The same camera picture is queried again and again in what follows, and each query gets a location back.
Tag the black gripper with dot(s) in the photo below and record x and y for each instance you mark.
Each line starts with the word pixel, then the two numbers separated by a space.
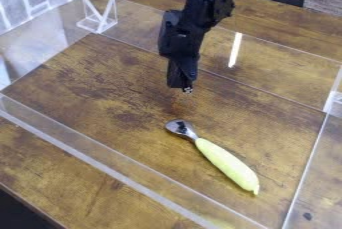
pixel 181 37

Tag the green handled metal spoon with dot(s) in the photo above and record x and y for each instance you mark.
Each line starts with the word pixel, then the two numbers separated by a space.
pixel 222 159

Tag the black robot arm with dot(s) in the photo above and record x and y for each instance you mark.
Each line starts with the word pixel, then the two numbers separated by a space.
pixel 217 9

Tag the clear acrylic triangular bracket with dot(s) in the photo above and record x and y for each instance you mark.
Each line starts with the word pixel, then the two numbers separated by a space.
pixel 98 22

